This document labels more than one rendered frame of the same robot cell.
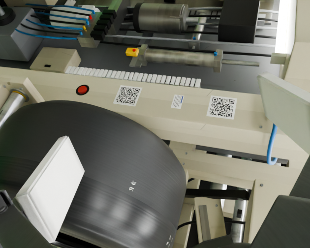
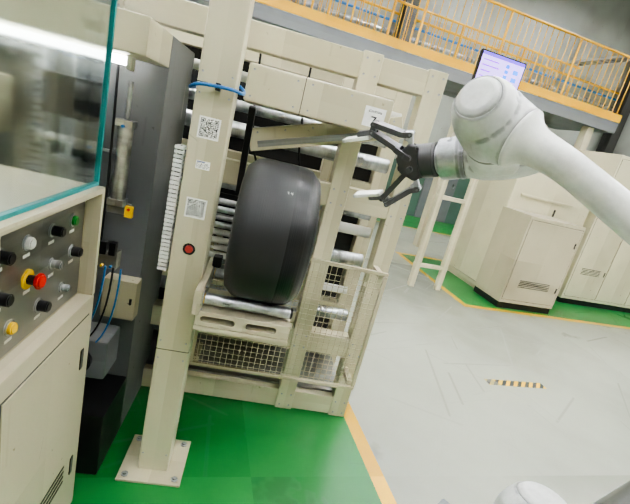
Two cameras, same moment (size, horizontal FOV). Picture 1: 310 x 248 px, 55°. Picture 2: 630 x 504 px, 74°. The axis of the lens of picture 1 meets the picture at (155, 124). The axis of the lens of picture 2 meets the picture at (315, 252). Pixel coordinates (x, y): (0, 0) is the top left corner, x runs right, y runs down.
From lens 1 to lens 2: 0.91 m
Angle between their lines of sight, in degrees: 39
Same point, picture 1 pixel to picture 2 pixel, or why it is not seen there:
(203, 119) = (221, 144)
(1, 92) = (206, 310)
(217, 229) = (276, 133)
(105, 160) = (279, 211)
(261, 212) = (271, 99)
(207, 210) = (261, 140)
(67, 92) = (191, 261)
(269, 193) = (256, 90)
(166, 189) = (282, 172)
